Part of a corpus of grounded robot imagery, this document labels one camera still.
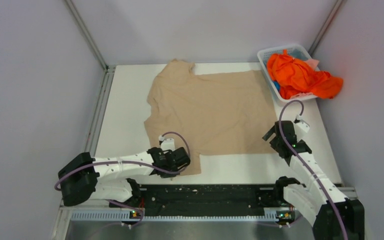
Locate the beige t shirt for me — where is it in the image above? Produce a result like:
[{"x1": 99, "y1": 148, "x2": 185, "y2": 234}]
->
[{"x1": 144, "y1": 59, "x2": 277, "y2": 175}]

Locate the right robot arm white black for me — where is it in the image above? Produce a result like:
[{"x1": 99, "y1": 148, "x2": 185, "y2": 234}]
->
[{"x1": 263, "y1": 120, "x2": 365, "y2": 240}]

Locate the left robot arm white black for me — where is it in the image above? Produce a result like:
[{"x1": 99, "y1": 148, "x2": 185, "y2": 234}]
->
[{"x1": 54, "y1": 147, "x2": 191, "y2": 207}]

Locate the blue garment in basket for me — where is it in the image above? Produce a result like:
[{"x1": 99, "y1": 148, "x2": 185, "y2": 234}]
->
[{"x1": 273, "y1": 81, "x2": 281, "y2": 92}]

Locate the orange t shirt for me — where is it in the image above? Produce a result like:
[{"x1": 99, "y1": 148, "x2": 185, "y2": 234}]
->
[{"x1": 266, "y1": 50, "x2": 344, "y2": 100}]

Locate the white plastic laundry basket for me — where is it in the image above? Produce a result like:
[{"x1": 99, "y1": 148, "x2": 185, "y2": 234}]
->
[{"x1": 257, "y1": 44, "x2": 321, "y2": 105}]

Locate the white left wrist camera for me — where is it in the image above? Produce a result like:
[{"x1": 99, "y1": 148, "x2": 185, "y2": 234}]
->
[{"x1": 158, "y1": 135, "x2": 176, "y2": 152}]

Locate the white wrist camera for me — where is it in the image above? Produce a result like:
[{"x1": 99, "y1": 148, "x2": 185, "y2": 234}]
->
[
  {"x1": 293, "y1": 114, "x2": 310, "y2": 137},
  {"x1": 158, "y1": 135, "x2": 176, "y2": 152}
]

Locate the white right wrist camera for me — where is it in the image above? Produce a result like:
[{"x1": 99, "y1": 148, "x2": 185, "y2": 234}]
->
[{"x1": 293, "y1": 114, "x2": 310, "y2": 137}]

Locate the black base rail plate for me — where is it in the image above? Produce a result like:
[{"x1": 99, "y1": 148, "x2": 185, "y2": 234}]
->
[{"x1": 124, "y1": 184, "x2": 296, "y2": 217}]

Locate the aluminium frame rail left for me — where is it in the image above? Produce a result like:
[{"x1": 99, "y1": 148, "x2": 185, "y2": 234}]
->
[{"x1": 50, "y1": 65, "x2": 116, "y2": 240}]

